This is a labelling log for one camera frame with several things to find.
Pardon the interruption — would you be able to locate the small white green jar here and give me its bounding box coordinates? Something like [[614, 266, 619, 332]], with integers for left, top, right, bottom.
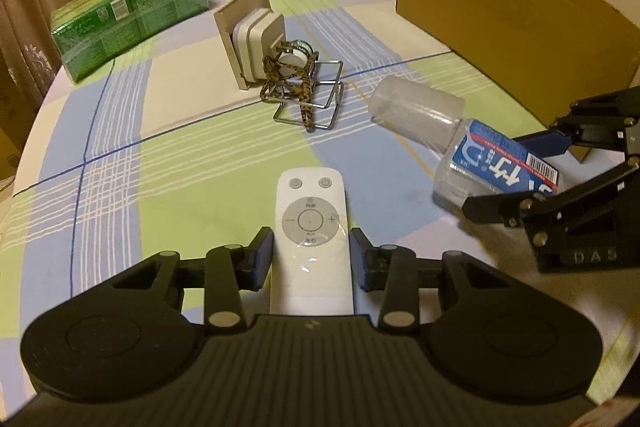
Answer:
[[277, 40, 314, 70]]

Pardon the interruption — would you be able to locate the white remote control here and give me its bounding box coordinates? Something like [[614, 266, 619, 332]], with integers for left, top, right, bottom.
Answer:
[[270, 167, 354, 317]]

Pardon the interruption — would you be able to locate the clear plastic bottle blue label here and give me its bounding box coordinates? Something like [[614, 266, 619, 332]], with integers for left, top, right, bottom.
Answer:
[[369, 76, 560, 207]]

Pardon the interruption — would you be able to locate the checkered tablecloth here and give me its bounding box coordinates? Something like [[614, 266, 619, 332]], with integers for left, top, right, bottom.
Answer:
[[1, 0, 639, 415]]

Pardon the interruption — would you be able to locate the metal wire stand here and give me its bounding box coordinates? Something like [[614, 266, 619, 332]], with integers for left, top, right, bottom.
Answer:
[[260, 57, 344, 132]]

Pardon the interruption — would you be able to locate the brown cardboard box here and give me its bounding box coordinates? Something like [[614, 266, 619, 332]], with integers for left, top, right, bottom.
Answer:
[[396, 0, 639, 124]]

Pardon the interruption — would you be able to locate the green shrink-wrapped carton pack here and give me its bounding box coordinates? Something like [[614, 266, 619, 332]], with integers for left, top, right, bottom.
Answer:
[[51, 0, 208, 82]]

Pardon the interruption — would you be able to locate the beige plate with white adapter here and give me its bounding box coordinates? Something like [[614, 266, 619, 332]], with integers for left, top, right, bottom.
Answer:
[[214, 0, 285, 90]]

